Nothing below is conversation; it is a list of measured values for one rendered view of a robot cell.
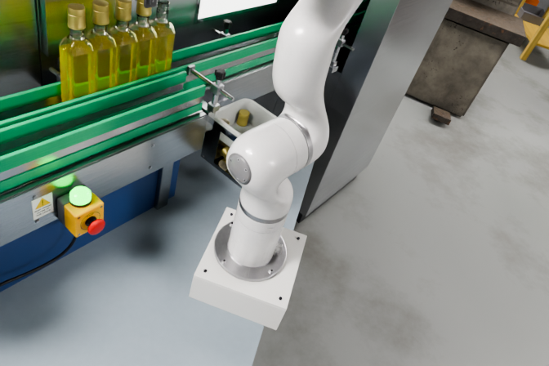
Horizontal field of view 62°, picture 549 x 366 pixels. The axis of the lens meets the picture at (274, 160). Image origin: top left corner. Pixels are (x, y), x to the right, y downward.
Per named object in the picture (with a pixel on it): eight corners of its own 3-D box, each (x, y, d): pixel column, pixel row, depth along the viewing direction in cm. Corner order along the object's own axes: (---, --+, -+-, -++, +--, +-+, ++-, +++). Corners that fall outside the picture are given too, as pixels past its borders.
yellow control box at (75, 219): (86, 207, 107) (85, 184, 103) (104, 225, 105) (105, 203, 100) (57, 220, 103) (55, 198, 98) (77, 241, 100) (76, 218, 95)
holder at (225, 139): (225, 129, 157) (234, 91, 148) (286, 174, 147) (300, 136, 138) (188, 146, 145) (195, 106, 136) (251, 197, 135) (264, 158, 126)
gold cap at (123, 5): (124, 13, 106) (125, -6, 104) (134, 20, 105) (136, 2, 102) (111, 15, 104) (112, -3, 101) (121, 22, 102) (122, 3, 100)
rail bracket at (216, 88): (189, 88, 132) (196, 50, 124) (231, 118, 126) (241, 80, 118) (182, 91, 130) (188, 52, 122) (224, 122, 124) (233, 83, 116)
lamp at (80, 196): (83, 189, 102) (83, 180, 100) (95, 202, 100) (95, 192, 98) (64, 198, 98) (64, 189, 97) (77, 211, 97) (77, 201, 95)
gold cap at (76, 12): (77, 32, 95) (77, 11, 92) (63, 24, 95) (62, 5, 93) (89, 27, 97) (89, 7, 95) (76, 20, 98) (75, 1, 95)
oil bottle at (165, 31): (155, 83, 130) (162, 12, 117) (168, 93, 128) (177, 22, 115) (139, 89, 126) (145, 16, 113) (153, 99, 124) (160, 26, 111)
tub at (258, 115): (242, 118, 150) (247, 95, 145) (293, 155, 142) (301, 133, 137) (203, 136, 138) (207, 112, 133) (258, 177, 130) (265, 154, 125)
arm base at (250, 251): (288, 229, 127) (305, 183, 114) (283, 288, 113) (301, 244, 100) (220, 214, 125) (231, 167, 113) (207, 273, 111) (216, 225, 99)
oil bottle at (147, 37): (139, 89, 126) (145, 16, 113) (152, 100, 124) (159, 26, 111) (121, 95, 122) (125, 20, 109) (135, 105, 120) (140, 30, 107)
